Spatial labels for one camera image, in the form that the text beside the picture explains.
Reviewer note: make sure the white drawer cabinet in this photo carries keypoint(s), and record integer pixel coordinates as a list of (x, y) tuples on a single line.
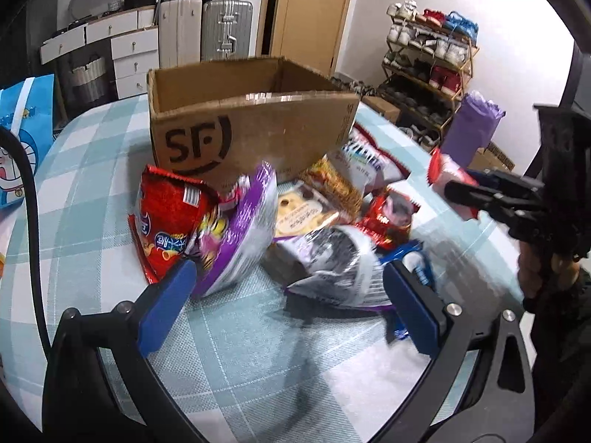
[(134, 46)]

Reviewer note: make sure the blue cartoon bag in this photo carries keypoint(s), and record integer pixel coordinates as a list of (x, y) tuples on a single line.
[(23, 147)]

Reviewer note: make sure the blue snack packet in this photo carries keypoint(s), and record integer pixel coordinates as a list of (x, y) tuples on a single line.
[(420, 263)]

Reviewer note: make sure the red and pink snack packet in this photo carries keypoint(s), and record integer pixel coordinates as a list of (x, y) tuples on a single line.
[(438, 168)]

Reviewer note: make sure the brown cardboard box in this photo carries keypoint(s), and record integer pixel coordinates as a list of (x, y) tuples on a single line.
[(258, 134)]

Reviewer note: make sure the red chip bag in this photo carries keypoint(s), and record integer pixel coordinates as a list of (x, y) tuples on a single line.
[(161, 212)]

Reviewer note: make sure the cream cookie packet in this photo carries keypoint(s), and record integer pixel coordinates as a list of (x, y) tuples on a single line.
[(300, 212)]

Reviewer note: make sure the metal shoe rack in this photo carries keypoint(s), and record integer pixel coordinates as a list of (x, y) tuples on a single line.
[(457, 97)]

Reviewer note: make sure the pile of floor shoes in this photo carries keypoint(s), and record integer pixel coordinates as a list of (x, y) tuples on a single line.
[(358, 85)]

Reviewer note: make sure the person's right hand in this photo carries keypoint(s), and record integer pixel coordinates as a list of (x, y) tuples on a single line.
[(533, 272)]

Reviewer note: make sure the printed cardboard floor box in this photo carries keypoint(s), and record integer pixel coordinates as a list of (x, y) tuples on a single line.
[(496, 157)]

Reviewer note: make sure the checked tablecloth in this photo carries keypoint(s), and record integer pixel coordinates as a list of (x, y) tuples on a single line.
[(92, 194)]

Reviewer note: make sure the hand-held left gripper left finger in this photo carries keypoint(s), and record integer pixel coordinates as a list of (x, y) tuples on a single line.
[(168, 307)]

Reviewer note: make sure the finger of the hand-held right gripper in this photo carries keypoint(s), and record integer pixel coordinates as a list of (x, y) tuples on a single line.
[(503, 179), (471, 196)]

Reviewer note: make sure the white noodle snack bag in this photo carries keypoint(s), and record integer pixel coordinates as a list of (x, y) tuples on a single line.
[(374, 161)]

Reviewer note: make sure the silver suitcase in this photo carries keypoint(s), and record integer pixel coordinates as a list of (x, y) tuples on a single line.
[(226, 27)]

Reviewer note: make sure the silver and purple snack bag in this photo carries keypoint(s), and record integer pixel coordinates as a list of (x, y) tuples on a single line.
[(332, 258)]

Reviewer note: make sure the purple plastic bag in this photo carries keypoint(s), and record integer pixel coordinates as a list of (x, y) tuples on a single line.
[(471, 124)]

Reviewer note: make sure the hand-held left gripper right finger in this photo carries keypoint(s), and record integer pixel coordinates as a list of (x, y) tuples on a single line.
[(411, 307)]

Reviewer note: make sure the small red snack packet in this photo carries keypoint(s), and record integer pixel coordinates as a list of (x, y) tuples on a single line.
[(388, 217)]

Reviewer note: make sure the wooden door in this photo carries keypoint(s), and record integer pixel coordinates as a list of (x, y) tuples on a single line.
[(314, 18)]

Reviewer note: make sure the small cardboard floor box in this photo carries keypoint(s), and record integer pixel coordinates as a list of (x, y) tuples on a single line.
[(383, 108)]

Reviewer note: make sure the beige suitcase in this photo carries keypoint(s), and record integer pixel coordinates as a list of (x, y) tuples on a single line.
[(182, 32)]

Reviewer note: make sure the rows of shoes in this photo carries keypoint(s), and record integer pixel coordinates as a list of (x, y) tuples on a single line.
[(434, 46)]

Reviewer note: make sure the grey woven basket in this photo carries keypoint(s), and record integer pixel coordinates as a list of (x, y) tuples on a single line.
[(87, 78)]

